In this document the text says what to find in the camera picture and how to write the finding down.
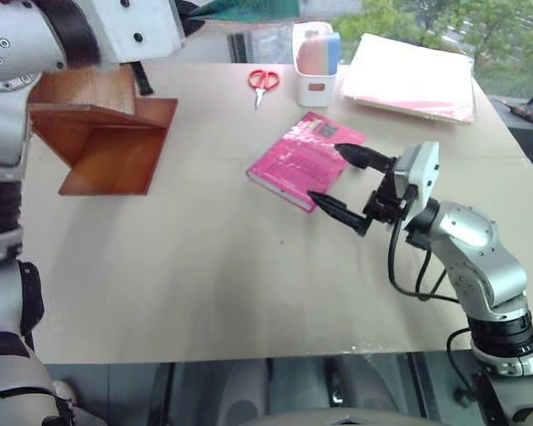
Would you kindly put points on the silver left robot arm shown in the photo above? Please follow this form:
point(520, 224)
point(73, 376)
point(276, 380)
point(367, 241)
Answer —
point(9, 49)

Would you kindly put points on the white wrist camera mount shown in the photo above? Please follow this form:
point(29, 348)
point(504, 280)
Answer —
point(135, 29)
point(422, 173)

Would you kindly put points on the pink pastel eraser block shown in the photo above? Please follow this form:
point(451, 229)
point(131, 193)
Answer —
point(310, 55)

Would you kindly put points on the pink book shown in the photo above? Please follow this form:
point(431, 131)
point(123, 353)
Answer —
point(299, 162)

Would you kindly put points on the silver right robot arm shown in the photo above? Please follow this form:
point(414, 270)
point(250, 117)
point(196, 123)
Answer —
point(475, 239)

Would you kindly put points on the stack of white pink paper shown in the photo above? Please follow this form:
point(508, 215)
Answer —
point(408, 80)

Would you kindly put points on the red black hand tool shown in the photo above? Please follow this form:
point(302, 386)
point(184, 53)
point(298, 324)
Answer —
point(525, 112)

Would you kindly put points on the white plastic desk container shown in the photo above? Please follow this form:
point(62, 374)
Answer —
point(315, 84)

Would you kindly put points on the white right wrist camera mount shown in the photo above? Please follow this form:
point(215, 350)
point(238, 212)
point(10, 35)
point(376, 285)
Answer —
point(422, 173)

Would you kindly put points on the black box beside table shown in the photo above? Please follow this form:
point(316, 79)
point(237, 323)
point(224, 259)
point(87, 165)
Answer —
point(526, 133)

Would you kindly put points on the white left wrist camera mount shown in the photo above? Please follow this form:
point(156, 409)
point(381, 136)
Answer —
point(135, 29)

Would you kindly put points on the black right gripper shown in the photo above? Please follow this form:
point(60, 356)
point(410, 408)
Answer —
point(384, 202)

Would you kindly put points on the black ribbed file holder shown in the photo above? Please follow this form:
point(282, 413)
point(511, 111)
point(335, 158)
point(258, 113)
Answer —
point(239, 46)

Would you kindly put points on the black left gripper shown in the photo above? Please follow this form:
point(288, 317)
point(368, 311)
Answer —
point(189, 18)

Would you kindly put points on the striped pastel sponge block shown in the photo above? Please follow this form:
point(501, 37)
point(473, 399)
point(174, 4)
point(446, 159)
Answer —
point(331, 51)

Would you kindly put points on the wooden bookshelf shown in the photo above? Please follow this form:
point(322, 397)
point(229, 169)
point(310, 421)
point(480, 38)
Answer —
point(111, 142)

